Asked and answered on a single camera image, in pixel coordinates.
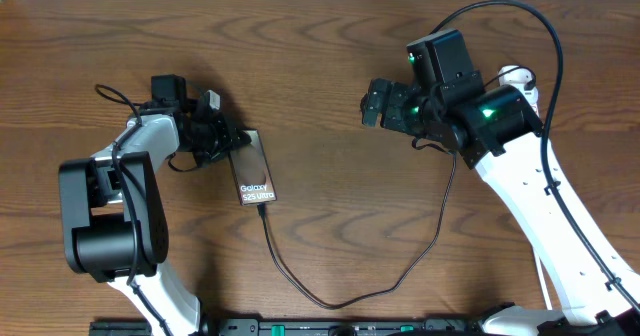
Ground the black USB charging cable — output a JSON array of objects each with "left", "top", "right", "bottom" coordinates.
[{"left": 256, "top": 65, "right": 538, "bottom": 311}]

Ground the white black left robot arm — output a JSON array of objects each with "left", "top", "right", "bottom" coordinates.
[{"left": 58, "top": 74, "right": 250, "bottom": 335}]

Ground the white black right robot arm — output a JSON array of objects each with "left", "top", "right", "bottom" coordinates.
[{"left": 361, "top": 29, "right": 639, "bottom": 335}]

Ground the white power strip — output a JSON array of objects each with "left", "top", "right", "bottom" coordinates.
[{"left": 530, "top": 103, "right": 540, "bottom": 117}]

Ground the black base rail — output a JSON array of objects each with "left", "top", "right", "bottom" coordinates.
[{"left": 89, "top": 317, "right": 591, "bottom": 336}]

